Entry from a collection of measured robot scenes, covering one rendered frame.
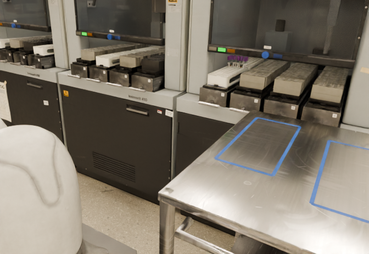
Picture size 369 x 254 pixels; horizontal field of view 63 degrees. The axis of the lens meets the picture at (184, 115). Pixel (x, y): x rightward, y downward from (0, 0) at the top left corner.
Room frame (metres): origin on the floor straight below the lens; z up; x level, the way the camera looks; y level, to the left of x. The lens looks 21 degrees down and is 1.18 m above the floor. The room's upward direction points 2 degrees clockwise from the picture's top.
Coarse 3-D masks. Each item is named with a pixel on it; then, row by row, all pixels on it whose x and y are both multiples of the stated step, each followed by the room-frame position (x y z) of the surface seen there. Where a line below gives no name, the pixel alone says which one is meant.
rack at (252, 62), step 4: (248, 60) 1.78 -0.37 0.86; (252, 60) 1.79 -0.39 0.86; (256, 60) 1.78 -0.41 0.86; (260, 60) 1.79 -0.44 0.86; (264, 60) 1.85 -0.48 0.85; (236, 64) 1.64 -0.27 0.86; (248, 64) 1.65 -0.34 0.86; (252, 64) 1.66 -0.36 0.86; (256, 64) 1.71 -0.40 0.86; (248, 68) 1.60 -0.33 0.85
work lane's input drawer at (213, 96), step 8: (200, 88) 1.35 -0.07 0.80; (208, 88) 1.33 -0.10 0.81; (216, 88) 1.31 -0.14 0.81; (224, 88) 1.31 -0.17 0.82; (232, 88) 1.36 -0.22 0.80; (200, 96) 1.34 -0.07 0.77; (208, 96) 1.33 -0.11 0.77; (216, 96) 1.31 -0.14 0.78; (224, 96) 1.29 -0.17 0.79; (208, 104) 1.28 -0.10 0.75; (216, 104) 1.30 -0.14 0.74; (224, 104) 1.29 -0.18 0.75
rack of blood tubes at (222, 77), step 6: (228, 66) 1.57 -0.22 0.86; (234, 66) 1.58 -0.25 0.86; (216, 72) 1.41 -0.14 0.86; (222, 72) 1.42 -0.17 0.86; (228, 72) 1.43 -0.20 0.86; (234, 72) 1.43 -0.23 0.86; (240, 72) 1.47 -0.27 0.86; (210, 78) 1.36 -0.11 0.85; (216, 78) 1.35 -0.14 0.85; (222, 78) 1.33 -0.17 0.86; (228, 78) 1.34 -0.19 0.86; (234, 78) 1.52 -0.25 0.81; (222, 84) 1.33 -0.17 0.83; (228, 84) 1.35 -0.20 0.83
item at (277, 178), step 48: (240, 144) 0.73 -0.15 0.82; (288, 144) 0.75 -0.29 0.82; (336, 144) 0.76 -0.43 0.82; (192, 192) 0.51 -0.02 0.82; (240, 192) 0.51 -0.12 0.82; (288, 192) 0.52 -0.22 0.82; (336, 192) 0.53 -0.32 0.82; (192, 240) 0.42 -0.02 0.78; (240, 240) 0.96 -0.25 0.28; (288, 240) 0.39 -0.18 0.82; (336, 240) 0.39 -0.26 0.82
